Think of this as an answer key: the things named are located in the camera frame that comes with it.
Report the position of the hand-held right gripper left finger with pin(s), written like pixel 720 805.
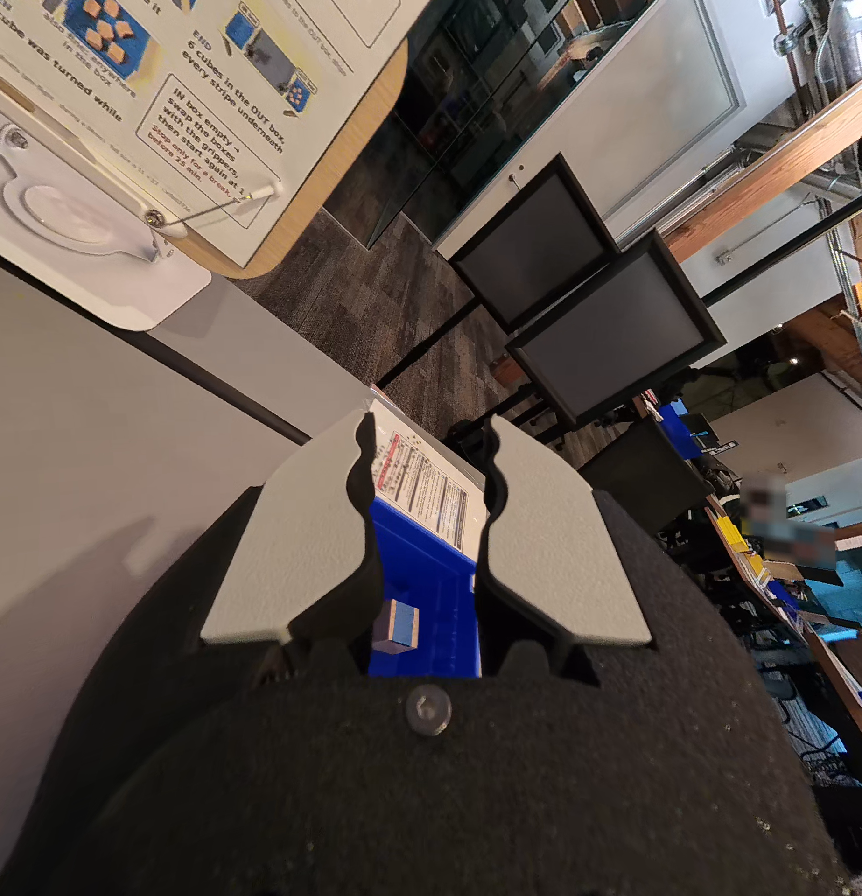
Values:
pixel 298 546

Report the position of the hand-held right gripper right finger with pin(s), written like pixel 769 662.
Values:
pixel 564 560

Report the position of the wooden cube with blue tape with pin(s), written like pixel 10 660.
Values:
pixel 399 626

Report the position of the blue plastic bin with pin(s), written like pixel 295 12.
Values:
pixel 438 602

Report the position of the white printed bin label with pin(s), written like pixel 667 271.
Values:
pixel 431 490

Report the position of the small blue storage bin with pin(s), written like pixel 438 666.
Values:
pixel 676 427

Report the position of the black flat monitor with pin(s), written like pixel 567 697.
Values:
pixel 613 336
pixel 536 245

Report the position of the long wooden workbench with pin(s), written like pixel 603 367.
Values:
pixel 830 651

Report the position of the thin metal rod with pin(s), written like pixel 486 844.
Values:
pixel 214 206

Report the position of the white metal mounting plate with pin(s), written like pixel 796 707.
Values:
pixel 67 231

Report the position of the wooden-edged sign board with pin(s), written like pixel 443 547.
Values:
pixel 347 154

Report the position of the wooden ceiling beam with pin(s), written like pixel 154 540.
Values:
pixel 774 164

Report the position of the printed instruction sheet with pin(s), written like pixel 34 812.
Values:
pixel 214 105

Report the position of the dark glass partition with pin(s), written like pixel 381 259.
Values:
pixel 487 91

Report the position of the white door panel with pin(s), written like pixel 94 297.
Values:
pixel 655 91

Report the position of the silver metal duct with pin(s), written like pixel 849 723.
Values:
pixel 847 35

